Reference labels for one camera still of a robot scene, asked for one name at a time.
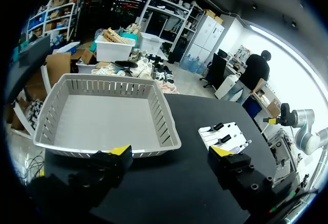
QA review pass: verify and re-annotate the white plate with black stands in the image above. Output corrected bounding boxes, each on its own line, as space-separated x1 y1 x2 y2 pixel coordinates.
198 121 253 154

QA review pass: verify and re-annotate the grey slotted basket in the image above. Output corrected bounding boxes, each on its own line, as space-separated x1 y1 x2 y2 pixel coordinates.
33 73 182 158

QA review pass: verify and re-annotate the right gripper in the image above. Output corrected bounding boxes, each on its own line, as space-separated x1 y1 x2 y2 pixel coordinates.
263 103 296 127

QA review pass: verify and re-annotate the person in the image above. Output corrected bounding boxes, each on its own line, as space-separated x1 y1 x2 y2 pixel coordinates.
220 50 272 105

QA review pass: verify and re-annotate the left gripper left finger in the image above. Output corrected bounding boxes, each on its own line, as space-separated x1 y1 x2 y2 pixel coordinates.
27 144 134 209

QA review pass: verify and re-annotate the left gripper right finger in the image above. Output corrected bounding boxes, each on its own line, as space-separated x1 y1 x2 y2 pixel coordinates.
208 146 301 211

